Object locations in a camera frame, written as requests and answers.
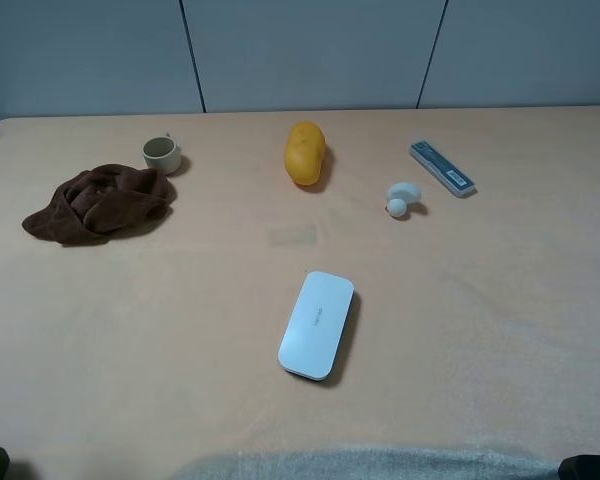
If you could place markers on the yellow mango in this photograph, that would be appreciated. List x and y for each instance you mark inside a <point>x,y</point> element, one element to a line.
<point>304,153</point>

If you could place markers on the black object bottom right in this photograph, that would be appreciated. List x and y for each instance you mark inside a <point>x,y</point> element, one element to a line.
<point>580,467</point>

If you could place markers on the white rectangular case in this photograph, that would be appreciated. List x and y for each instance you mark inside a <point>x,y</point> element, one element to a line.
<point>312,336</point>

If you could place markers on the white mushroom toy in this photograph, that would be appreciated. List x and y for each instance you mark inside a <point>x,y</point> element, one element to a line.
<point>400,196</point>

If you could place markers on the clear box with black insert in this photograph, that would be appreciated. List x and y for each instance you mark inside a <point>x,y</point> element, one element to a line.
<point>443,170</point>

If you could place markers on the beige ceramic cup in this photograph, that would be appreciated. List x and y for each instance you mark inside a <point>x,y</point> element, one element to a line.
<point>162,153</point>

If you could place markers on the brown crumpled cloth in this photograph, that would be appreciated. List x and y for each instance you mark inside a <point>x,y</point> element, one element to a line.
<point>97,203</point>

